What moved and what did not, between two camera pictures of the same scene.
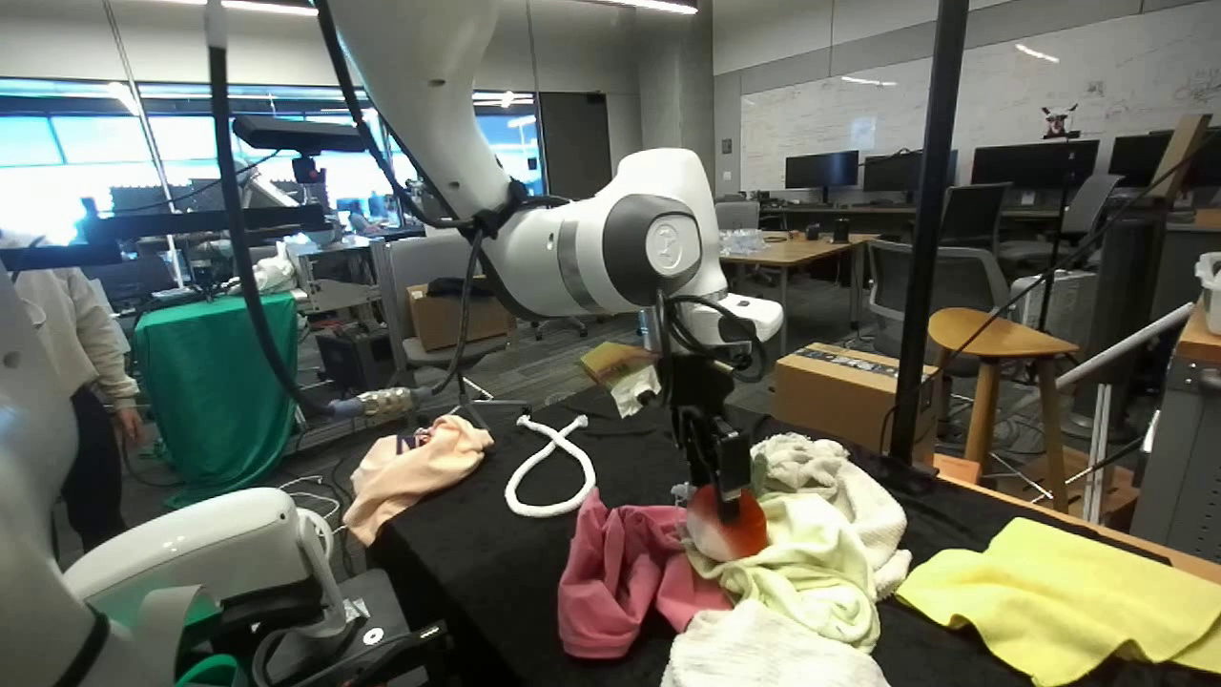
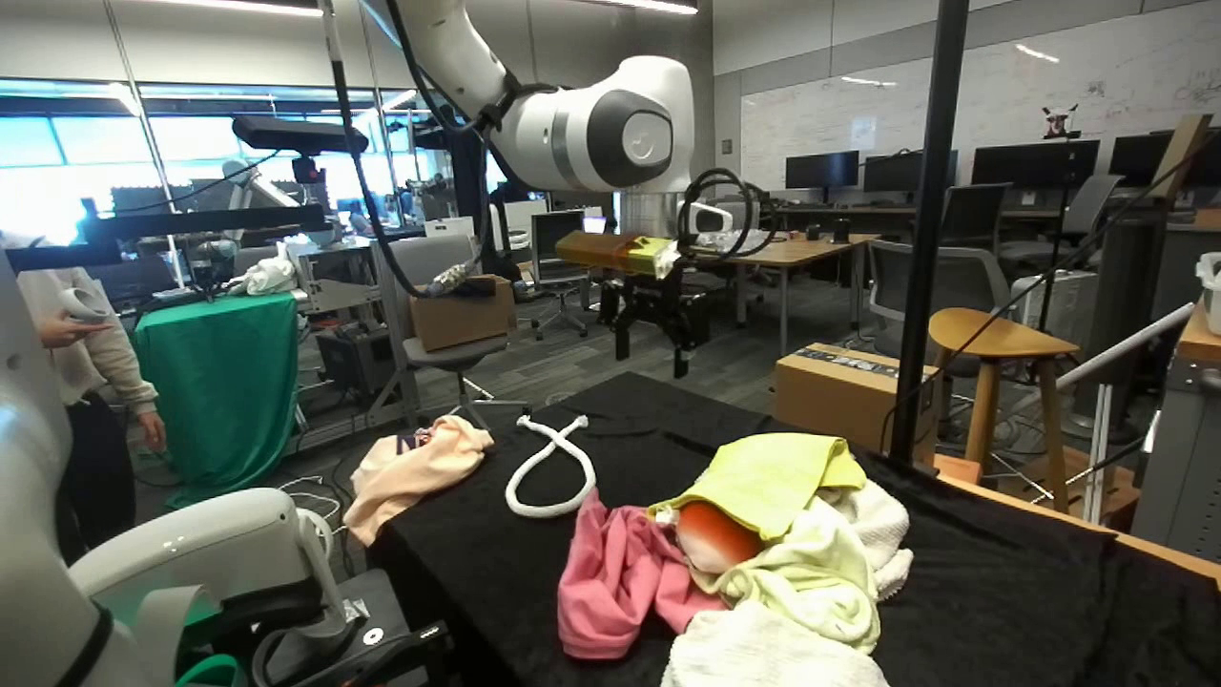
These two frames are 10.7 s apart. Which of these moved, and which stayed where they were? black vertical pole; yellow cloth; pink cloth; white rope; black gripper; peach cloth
Moved: yellow cloth; black gripper
Stayed: white rope; black vertical pole; pink cloth; peach cloth
